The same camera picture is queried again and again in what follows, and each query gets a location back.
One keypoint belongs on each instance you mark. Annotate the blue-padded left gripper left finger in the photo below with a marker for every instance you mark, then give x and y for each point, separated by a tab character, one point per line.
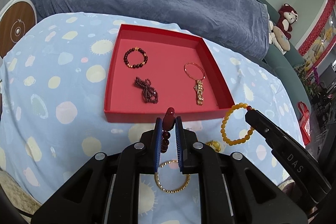
157	142

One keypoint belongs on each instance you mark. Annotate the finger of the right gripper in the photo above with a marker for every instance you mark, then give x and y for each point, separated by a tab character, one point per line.
275	137

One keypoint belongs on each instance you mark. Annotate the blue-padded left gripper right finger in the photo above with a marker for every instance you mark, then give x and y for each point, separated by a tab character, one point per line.
179	134

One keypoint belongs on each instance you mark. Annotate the purple garnet bead strand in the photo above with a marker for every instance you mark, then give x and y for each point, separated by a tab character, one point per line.
149	93

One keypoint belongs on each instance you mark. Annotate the thin red gold bangle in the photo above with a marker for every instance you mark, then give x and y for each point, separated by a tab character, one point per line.
194	71

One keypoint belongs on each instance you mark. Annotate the red gift bag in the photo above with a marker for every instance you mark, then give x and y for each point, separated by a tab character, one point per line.
304	122

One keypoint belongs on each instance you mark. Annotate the red cardboard tray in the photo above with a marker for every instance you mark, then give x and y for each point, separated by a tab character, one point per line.
159	55

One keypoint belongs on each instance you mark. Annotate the beige plush toy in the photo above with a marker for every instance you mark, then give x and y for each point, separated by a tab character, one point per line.
278	39

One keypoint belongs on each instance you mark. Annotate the light blue patterned sheet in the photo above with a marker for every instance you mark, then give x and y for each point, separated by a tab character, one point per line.
52	122

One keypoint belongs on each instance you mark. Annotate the red monkey plush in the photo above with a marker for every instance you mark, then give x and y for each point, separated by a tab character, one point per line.
288	16

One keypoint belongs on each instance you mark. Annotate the cream fluffy rug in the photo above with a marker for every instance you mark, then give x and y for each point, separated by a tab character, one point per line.
18	197

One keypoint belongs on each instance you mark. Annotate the white round wooden-faced device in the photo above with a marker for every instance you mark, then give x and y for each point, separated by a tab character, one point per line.
17	18

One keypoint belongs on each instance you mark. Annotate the green sofa bed frame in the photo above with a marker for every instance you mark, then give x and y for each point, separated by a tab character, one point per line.
284	66

